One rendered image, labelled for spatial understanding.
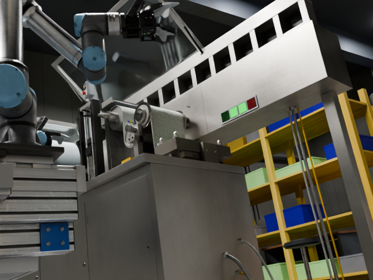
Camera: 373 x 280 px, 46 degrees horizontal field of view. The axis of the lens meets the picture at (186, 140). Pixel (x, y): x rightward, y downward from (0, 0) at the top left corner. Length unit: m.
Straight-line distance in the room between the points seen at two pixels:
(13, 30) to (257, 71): 1.26
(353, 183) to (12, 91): 1.47
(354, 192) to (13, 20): 1.55
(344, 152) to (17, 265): 1.45
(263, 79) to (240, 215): 0.69
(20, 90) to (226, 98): 1.29
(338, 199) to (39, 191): 8.07
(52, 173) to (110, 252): 0.69
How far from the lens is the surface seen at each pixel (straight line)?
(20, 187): 1.42
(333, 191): 9.22
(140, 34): 1.53
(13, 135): 1.47
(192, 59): 2.66
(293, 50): 2.20
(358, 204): 2.10
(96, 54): 1.45
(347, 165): 2.13
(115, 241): 2.01
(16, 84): 1.39
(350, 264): 5.24
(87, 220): 2.20
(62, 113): 6.38
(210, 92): 2.49
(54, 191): 1.44
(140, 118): 2.33
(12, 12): 1.56
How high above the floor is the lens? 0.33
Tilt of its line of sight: 19 degrees up
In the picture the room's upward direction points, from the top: 9 degrees counter-clockwise
